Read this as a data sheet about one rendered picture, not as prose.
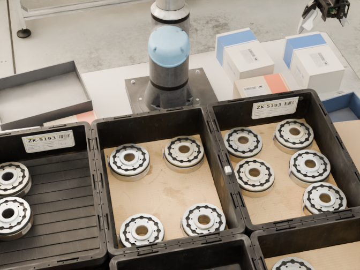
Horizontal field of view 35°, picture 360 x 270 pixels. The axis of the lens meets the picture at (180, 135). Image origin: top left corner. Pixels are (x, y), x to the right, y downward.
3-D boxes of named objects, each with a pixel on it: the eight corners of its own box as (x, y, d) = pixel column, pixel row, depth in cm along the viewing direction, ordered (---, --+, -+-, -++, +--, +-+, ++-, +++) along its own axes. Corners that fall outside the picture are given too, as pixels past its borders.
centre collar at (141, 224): (128, 226, 130) (128, 224, 129) (149, 220, 131) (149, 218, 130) (134, 244, 127) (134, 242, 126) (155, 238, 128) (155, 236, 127)
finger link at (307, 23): (298, 39, 169) (319, 16, 164) (290, 28, 173) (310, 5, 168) (305, 43, 171) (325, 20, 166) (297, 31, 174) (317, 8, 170)
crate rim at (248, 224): (204, 109, 149) (204, 103, 147) (312, 94, 153) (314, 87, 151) (247, 237, 122) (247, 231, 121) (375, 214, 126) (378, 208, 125)
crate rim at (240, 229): (90, 126, 145) (89, 119, 143) (204, 109, 149) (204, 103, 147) (109, 262, 118) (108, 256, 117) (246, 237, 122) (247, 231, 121)
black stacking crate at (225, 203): (96, 150, 152) (90, 121, 143) (203, 134, 156) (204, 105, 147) (113, 283, 126) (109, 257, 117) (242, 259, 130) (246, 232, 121)
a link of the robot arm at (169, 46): (147, 87, 162) (146, 49, 153) (149, 59, 172) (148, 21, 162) (189, 88, 162) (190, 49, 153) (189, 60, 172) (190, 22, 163)
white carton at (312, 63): (281, 57, 194) (285, 36, 188) (314, 51, 196) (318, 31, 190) (305, 96, 181) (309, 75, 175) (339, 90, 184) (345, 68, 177)
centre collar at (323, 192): (310, 193, 136) (311, 192, 135) (329, 188, 137) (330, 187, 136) (320, 209, 133) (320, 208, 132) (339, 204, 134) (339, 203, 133)
